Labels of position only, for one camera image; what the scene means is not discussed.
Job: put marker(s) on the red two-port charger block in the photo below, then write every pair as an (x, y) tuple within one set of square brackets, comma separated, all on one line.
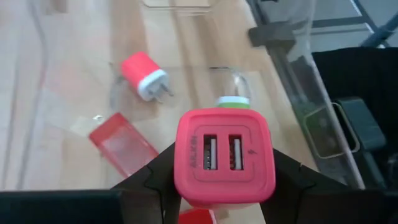
[(197, 216)]

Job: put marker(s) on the clear plastic bin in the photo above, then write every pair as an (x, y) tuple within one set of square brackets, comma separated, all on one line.
[(295, 77)]

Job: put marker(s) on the small pink and white charger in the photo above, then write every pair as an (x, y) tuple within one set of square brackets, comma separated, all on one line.
[(143, 74)]

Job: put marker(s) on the red four-port charger block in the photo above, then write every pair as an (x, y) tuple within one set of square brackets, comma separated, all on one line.
[(122, 144)]

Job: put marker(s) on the black aluminium table frame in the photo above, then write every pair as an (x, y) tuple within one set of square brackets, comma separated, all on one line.
[(270, 35)]

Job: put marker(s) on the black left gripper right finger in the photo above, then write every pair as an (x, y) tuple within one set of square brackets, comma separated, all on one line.
[(286, 186)]

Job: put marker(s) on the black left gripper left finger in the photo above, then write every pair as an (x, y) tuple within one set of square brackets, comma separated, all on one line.
[(155, 193)]

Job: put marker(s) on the pink labelled two-port charger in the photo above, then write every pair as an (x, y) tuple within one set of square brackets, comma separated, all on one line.
[(224, 155)]

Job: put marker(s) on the green and white charger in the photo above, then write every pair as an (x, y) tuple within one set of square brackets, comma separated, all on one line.
[(233, 103)]

